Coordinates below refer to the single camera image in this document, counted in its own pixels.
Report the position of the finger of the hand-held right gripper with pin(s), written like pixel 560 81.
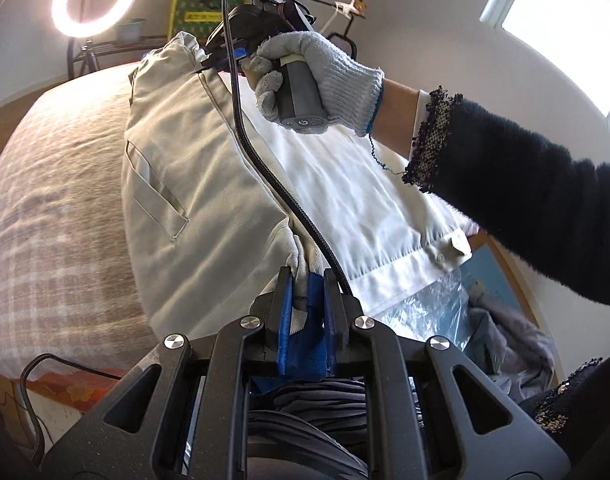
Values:
pixel 216 58

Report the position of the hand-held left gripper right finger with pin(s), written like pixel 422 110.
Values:
pixel 329 310

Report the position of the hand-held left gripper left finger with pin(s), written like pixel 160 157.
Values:
pixel 285 310

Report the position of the beige work jacket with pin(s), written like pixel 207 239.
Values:
pixel 210 200

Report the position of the person's right forearm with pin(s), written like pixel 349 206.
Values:
pixel 510 175

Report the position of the person's right hand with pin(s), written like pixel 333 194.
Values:
pixel 330 70

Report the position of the yellow green patterned box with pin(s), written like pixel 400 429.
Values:
pixel 195 10

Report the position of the teal plant pot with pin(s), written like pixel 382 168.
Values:
pixel 131 30

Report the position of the clear plastic bag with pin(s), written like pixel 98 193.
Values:
pixel 425 310

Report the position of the blue framed board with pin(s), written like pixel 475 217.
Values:
pixel 490 275

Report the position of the grey cloth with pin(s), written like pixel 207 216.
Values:
pixel 510 340

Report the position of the plaid bed blanket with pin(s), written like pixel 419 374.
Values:
pixel 60 210

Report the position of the orange floral mattress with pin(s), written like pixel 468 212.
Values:
pixel 80 390

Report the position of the person's black top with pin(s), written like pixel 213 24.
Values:
pixel 575 400

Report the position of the window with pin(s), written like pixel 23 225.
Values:
pixel 560 35

